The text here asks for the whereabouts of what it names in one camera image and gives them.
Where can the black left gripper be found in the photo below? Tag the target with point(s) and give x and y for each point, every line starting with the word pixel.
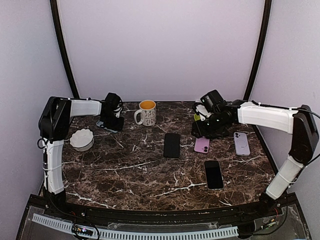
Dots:
pixel 119 127

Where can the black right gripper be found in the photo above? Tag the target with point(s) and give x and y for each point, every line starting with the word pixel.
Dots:
pixel 200 130

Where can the light blue phone case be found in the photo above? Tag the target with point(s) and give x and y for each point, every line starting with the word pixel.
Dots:
pixel 101 125

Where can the pink phone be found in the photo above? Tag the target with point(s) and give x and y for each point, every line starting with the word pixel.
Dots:
pixel 202 145

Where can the black phone purple edge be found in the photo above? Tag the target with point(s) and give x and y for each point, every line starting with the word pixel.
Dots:
pixel 172 145

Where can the clear magsafe phone case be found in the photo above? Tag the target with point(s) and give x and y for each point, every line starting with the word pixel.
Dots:
pixel 214 189

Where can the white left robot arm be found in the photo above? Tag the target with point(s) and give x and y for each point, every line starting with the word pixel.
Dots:
pixel 54 124

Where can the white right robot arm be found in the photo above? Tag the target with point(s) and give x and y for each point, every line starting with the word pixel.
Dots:
pixel 217 114

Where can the black phone case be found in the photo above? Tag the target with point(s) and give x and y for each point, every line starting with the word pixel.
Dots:
pixel 219 133

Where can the lilac phone case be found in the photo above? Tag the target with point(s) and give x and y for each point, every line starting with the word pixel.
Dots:
pixel 241 144

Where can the green bowl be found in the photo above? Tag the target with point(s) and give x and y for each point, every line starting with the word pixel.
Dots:
pixel 196 117

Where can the white scalloped bowl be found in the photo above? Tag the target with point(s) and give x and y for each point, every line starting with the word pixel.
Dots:
pixel 82 140

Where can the white mug orange inside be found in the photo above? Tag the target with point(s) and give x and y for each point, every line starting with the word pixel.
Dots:
pixel 146 114

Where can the black front table rail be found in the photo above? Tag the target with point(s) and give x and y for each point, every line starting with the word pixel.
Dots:
pixel 242 214

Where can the white slotted cable duct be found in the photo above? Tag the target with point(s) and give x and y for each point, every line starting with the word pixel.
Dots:
pixel 135 232

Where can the black left frame post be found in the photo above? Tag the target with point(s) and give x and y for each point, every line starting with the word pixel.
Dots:
pixel 62 48

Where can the black frame post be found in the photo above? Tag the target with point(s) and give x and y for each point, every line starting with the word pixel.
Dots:
pixel 62 48
pixel 259 49

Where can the black right frame post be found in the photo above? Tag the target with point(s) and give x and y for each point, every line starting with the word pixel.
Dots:
pixel 259 49

